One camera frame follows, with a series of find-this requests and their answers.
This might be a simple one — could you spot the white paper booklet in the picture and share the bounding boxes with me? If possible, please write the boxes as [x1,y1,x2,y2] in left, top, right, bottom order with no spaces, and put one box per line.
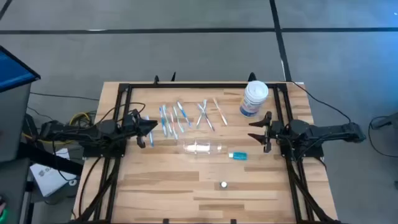
[29,147,78,198]

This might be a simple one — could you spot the grey stand foot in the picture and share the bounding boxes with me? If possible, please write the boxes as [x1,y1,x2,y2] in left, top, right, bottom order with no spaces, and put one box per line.
[371,111,398,130]

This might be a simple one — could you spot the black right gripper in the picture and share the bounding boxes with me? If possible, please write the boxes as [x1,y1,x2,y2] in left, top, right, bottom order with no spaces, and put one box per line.
[248,111,282,154]

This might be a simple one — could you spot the white Lysol wipes canister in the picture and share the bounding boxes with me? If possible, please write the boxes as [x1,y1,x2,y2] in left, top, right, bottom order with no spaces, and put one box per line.
[239,80,269,118]

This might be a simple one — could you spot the yellow cable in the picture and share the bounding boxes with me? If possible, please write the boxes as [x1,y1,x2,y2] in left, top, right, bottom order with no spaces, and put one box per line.
[21,111,91,146]

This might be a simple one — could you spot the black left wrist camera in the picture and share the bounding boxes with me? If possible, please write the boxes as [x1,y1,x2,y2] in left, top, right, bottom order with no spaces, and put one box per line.
[123,115,137,131]

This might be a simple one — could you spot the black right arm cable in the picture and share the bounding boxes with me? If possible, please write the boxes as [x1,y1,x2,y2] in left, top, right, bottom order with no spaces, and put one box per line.
[281,80,353,124]

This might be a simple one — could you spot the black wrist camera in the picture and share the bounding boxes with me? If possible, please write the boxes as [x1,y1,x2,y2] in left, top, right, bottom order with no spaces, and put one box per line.
[123,115,137,131]
[272,121,289,141]

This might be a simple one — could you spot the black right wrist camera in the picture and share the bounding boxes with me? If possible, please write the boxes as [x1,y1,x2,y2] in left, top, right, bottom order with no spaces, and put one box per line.
[272,121,289,141]

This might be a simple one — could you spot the thin black floor cable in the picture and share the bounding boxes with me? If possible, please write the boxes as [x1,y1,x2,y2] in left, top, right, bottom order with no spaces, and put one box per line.
[30,91,100,101]

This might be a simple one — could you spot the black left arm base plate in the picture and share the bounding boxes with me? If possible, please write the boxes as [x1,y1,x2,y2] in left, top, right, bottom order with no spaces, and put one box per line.
[82,145,127,159]

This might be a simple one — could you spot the black metal beam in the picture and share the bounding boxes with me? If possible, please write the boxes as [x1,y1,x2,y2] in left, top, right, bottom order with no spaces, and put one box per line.
[17,141,84,175]

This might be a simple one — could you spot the clear acrylic organizer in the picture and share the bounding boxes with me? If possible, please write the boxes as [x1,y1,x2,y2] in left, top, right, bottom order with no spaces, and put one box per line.
[182,139,223,156]

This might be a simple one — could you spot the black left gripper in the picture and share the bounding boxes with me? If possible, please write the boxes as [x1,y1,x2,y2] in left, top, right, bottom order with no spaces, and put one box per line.
[123,108,159,149]

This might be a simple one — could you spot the blue screen monitor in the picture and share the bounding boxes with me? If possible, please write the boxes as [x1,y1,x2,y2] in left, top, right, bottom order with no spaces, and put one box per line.
[0,45,42,93]

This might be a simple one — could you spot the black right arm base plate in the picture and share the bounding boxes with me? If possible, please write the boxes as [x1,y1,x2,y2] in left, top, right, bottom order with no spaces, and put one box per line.
[279,143,325,159]

